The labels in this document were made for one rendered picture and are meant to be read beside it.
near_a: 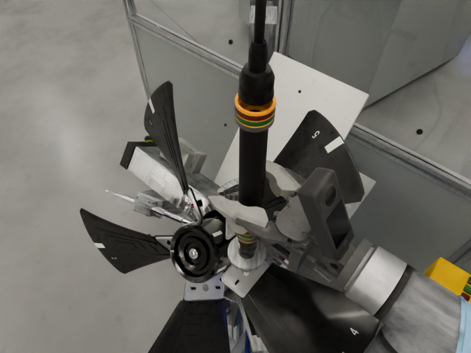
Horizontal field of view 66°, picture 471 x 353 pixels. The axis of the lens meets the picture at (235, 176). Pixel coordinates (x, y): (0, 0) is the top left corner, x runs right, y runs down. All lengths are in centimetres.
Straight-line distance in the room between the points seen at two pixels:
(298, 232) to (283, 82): 54
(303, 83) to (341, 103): 10
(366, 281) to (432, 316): 7
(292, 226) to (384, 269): 12
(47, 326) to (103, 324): 28
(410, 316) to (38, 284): 203
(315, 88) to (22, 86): 289
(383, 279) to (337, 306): 30
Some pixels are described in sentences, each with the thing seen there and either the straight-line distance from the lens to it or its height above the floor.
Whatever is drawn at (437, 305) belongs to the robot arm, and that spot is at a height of 149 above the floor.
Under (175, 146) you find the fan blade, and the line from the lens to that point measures 75.
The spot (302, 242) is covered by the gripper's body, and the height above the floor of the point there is 148.
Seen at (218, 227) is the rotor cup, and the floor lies 124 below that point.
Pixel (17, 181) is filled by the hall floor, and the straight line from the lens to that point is 275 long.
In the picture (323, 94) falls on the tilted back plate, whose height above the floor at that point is 133.
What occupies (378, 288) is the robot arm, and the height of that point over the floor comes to 149.
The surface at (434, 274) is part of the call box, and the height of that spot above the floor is 107.
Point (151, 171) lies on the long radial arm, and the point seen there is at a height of 112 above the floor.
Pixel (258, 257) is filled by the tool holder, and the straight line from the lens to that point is 67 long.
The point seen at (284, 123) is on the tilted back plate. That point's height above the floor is 125.
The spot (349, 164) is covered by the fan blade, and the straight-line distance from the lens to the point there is 62.
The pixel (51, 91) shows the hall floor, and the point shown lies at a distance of 333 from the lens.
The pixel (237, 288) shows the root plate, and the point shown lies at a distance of 75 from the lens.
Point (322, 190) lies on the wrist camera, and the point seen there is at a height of 157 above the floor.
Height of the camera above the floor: 189
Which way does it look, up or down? 53 degrees down
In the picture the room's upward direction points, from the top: straight up
